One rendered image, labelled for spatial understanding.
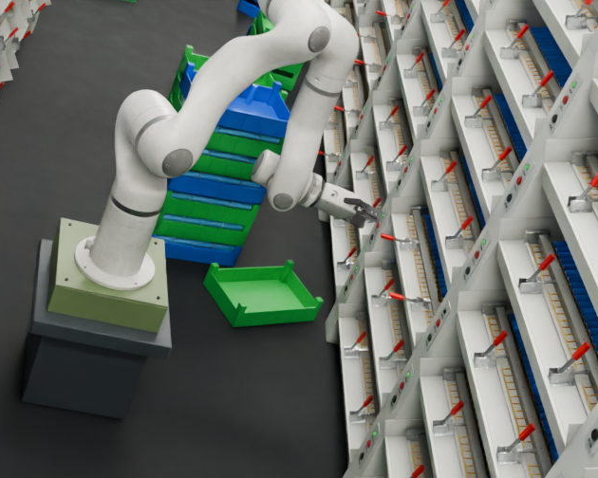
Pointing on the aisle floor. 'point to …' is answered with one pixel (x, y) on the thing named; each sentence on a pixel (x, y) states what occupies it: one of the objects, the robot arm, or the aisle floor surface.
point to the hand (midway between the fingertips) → (369, 219)
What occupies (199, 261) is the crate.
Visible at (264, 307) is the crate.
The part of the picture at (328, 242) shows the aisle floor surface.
